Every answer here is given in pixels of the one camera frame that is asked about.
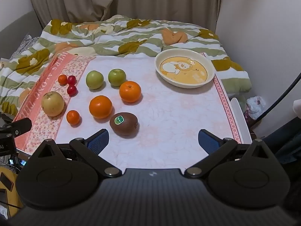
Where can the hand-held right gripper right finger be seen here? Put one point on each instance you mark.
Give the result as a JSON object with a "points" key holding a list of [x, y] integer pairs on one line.
{"points": [[208, 142]]}

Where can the person's dark trousers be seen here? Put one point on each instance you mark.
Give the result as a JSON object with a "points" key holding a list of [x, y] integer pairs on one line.
{"points": [[284, 139]]}

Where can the cream cartoon print plate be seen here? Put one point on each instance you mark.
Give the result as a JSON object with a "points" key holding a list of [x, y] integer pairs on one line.
{"points": [[185, 70]]}

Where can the pink and white printed tablecloth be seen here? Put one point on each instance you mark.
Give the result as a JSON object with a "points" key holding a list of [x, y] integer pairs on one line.
{"points": [[169, 113]]}

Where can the brown kiwi with green sticker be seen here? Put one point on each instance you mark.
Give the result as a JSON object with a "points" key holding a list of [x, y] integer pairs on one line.
{"points": [[124, 126]]}

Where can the beige curtain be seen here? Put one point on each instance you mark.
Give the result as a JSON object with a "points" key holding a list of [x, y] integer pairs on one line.
{"points": [[141, 2]]}

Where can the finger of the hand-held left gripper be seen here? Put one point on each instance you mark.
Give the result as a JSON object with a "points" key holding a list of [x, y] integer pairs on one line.
{"points": [[22, 125]]}

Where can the yellow apple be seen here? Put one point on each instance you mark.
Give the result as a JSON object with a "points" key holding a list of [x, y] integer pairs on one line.
{"points": [[53, 104]]}

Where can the red cherry tomato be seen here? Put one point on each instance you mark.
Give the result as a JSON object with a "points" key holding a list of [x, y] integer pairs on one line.
{"points": [[72, 90], [72, 80]]}

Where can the yellow object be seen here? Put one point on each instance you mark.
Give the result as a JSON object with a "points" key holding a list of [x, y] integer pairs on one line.
{"points": [[9, 197]]}

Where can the green apple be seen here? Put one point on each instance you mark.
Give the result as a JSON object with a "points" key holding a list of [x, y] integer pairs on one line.
{"points": [[116, 77], [94, 80]]}

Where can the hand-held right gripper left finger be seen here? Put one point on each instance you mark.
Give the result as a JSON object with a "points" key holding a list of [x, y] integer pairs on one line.
{"points": [[100, 142]]}

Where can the small mandarin orange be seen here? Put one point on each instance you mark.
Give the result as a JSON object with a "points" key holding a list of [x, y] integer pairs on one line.
{"points": [[62, 79], [73, 117]]}

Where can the green striped floral blanket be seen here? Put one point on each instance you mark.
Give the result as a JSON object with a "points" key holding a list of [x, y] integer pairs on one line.
{"points": [[131, 40]]}

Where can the white plastic bag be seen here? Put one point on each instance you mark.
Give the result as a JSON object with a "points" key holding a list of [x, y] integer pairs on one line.
{"points": [[256, 107]]}

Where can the grey patterned bed sheet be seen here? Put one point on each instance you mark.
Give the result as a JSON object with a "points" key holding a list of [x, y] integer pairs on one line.
{"points": [[25, 43]]}

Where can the large orange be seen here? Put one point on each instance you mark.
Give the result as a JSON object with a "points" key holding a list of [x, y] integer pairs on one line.
{"points": [[100, 107], [130, 91]]}

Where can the grey bed headboard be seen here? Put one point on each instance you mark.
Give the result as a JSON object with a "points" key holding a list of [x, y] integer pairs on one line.
{"points": [[16, 23]]}

